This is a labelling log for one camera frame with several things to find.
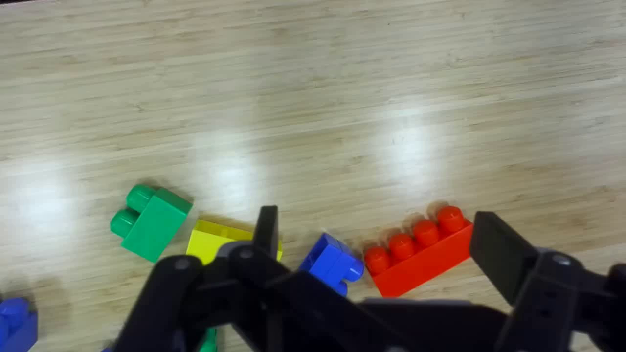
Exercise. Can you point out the blue tall stacked toy brick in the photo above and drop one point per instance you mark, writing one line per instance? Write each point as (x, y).
(15, 325)

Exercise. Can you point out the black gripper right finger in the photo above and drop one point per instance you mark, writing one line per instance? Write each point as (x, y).
(553, 300)

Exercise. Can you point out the yellow square toy brick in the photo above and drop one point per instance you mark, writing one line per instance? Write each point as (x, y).
(207, 241)

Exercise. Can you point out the red four-stud toy brick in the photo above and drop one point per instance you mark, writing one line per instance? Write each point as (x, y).
(422, 261)

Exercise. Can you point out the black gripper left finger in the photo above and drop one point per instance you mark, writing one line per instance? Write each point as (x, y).
(195, 300)

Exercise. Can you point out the green two-stud toy brick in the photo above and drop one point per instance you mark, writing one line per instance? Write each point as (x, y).
(156, 226)
(207, 343)

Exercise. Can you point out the blue long toy brick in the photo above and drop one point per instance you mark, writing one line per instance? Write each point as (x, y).
(324, 261)

